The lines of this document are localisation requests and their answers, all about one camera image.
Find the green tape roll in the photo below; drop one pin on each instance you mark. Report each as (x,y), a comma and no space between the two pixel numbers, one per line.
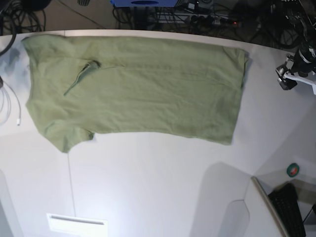
(293,170)

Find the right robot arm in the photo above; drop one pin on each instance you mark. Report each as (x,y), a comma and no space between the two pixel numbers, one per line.
(6,42)

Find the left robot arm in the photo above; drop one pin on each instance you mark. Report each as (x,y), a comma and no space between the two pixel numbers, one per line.
(301,15)

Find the power strip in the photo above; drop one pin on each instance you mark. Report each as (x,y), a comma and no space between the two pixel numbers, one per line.
(212,20)

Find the black keyboard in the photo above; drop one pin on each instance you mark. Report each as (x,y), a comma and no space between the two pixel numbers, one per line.
(284,201)

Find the blue box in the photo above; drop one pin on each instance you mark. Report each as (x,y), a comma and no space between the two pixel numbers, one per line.
(144,3)

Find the white slotted plate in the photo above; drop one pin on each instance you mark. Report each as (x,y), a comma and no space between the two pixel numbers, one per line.
(81,227)

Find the green t-shirt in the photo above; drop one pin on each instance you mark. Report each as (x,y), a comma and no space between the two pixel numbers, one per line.
(81,86)

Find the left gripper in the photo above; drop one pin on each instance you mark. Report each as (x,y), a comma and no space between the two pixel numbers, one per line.
(304,62)

